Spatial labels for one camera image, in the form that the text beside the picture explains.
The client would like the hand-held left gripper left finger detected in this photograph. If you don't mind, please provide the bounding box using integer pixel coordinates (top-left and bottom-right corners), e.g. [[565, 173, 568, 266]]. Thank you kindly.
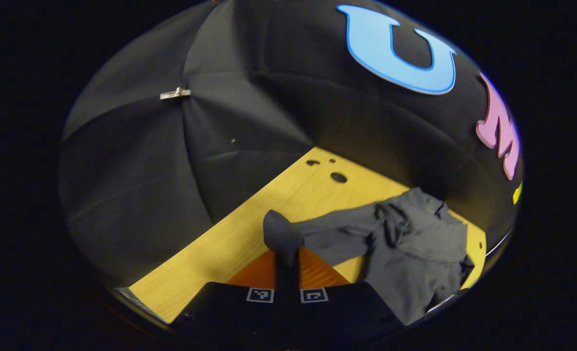
[[172, 249, 288, 351]]

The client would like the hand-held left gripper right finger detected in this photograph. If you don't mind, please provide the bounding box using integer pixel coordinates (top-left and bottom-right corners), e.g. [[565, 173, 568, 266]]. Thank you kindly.
[[288, 246, 408, 350]]

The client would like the grey button shirt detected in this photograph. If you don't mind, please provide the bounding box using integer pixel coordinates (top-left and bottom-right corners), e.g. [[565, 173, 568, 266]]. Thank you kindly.
[[262, 187, 475, 327]]

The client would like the black backdrop cloth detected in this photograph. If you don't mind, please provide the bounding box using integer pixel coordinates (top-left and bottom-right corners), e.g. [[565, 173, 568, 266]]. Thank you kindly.
[[57, 0, 524, 288]]

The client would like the thin white rod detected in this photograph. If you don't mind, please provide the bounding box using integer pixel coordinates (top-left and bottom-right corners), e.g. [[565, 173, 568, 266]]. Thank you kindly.
[[485, 228, 514, 257]]

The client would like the silver metal clip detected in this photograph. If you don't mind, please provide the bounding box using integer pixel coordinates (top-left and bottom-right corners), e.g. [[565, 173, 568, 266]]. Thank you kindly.
[[160, 87, 192, 100]]

